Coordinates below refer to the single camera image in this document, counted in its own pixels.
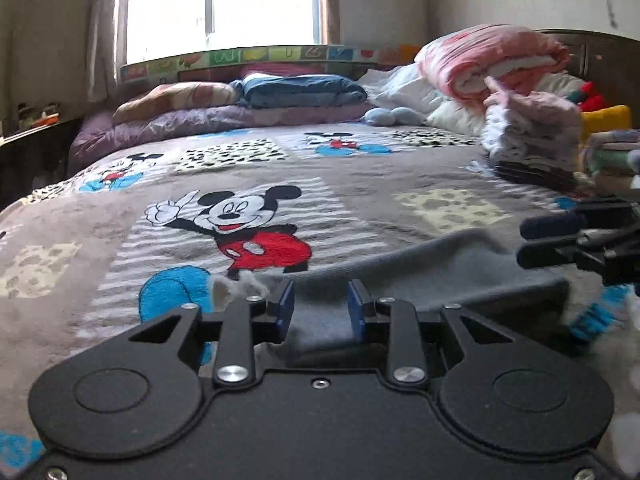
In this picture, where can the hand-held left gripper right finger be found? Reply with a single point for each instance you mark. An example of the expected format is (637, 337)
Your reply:
(357, 312)

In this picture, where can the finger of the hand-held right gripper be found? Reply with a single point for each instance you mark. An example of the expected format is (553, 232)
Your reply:
(547, 255)
(550, 226)

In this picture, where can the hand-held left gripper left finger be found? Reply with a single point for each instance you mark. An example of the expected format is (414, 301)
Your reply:
(286, 312)

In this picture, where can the grey garment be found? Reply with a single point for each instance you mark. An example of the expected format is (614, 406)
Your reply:
(450, 285)

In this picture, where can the stack of folded colourful clothes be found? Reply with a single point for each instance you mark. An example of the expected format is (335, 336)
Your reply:
(612, 160)

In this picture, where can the dark folded garment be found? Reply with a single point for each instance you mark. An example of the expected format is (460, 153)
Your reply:
(537, 175)

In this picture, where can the yellow plush toy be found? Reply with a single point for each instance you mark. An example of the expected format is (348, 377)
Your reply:
(607, 119)

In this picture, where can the red plush toy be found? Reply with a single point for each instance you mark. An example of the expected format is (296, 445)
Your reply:
(590, 96)

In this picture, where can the cartoon mouse printed blanket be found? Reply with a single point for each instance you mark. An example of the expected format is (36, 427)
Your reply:
(150, 220)

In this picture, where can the wooden headboard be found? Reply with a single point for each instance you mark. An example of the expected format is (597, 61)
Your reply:
(607, 57)

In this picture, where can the pink rolled quilt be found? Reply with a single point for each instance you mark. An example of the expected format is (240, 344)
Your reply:
(480, 57)

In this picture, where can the white quilt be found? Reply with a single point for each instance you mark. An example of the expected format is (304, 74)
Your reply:
(410, 95)

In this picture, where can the blue plush toy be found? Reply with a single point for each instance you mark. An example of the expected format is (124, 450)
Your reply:
(387, 116)

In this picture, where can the purple quilt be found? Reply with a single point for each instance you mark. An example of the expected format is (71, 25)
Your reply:
(165, 127)

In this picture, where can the blue folded blanket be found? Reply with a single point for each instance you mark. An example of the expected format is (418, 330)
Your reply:
(305, 91)

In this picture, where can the floral pillow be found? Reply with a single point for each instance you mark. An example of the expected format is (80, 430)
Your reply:
(175, 100)

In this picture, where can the colourful picture foam board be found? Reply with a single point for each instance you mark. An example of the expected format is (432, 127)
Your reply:
(270, 55)

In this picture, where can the dark side table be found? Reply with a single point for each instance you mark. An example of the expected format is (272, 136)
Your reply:
(35, 160)

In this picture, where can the window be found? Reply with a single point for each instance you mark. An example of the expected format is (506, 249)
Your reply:
(225, 5)

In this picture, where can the beige curtain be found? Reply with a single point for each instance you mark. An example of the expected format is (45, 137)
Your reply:
(331, 0)
(107, 25)

